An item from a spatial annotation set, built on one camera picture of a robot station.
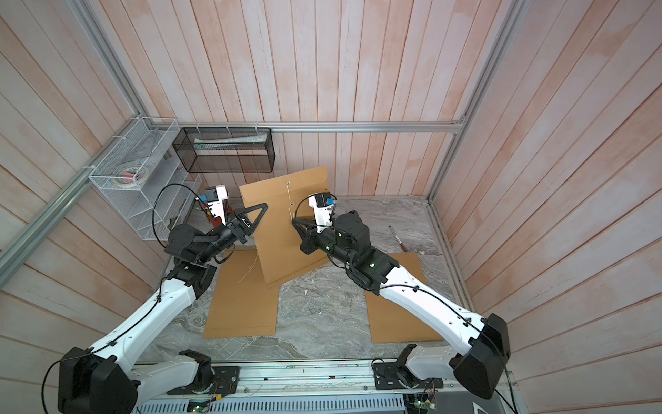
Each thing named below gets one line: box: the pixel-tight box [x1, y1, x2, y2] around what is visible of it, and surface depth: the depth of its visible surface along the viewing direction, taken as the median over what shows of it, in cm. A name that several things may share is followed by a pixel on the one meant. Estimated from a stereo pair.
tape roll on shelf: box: [113, 166, 144, 188], surface depth 75 cm
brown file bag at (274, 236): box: [238, 166, 331, 286], surface depth 66 cm
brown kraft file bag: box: [203, 246, 281, 339], surface depth 86 cm
